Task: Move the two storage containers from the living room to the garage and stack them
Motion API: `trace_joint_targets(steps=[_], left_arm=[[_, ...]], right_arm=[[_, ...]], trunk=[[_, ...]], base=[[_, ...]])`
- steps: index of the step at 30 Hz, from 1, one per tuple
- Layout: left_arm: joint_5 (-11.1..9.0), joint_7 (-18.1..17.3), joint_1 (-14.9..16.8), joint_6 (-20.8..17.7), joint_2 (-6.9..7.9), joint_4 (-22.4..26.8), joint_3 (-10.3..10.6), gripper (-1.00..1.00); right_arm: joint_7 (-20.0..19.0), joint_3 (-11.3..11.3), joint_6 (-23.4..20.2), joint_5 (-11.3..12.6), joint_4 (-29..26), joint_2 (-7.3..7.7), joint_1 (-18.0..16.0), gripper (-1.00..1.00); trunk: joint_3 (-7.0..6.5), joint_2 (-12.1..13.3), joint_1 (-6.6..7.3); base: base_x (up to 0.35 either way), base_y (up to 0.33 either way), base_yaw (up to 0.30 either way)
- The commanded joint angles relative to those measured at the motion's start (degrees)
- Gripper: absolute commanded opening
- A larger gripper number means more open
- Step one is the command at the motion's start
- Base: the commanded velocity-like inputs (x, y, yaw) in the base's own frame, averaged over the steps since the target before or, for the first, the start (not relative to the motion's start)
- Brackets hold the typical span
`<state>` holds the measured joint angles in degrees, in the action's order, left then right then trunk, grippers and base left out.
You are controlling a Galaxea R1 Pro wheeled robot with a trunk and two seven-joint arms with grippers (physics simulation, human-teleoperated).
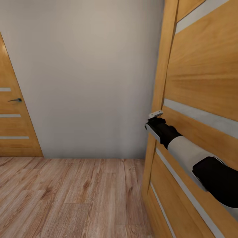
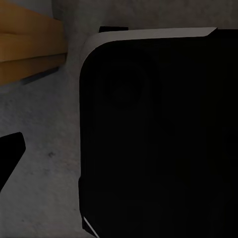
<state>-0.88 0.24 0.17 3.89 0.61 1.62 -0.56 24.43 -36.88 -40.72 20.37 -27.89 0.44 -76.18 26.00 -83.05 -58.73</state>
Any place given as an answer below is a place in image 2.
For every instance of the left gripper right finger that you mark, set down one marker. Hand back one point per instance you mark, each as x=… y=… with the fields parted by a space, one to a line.
x=230 y=148

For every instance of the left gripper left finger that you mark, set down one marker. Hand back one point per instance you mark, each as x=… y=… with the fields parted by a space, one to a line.
x=12 y=147

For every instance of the door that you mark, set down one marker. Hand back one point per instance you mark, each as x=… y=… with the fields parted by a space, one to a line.
x=30 y=42

